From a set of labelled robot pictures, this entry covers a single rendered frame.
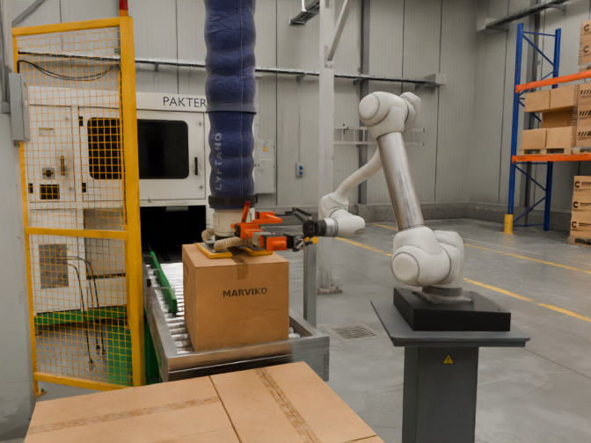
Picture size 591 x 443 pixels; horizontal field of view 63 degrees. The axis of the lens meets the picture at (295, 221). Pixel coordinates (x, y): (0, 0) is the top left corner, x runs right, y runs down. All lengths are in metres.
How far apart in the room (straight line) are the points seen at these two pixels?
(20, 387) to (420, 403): 1.89
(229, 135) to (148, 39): 8.89
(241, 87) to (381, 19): 10.70
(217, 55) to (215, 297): 1.05
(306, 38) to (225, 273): 10.11
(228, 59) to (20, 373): 1.80
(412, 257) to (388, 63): 11.08
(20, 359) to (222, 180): 1.32
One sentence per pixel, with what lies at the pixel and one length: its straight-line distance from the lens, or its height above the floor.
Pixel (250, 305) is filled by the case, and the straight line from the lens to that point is 2.07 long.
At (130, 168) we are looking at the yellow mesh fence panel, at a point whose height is 1.34.
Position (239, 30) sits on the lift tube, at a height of 1.94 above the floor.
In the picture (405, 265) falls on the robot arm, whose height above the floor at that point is 1.01.
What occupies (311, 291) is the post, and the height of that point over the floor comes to 0.66.
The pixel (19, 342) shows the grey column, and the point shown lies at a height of 0.51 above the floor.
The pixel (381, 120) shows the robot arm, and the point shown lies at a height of 1.52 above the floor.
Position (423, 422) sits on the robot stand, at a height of 0.36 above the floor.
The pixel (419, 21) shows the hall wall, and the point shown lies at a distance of 13.36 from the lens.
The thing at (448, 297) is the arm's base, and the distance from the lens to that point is 1.98.
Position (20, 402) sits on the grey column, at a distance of 2.84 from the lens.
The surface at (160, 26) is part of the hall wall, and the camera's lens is 11.11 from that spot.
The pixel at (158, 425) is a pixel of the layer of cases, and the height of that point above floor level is 0.54.
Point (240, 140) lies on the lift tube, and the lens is 2.20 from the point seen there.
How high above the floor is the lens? 1.35
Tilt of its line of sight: 6 degrees down
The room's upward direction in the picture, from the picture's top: straight up
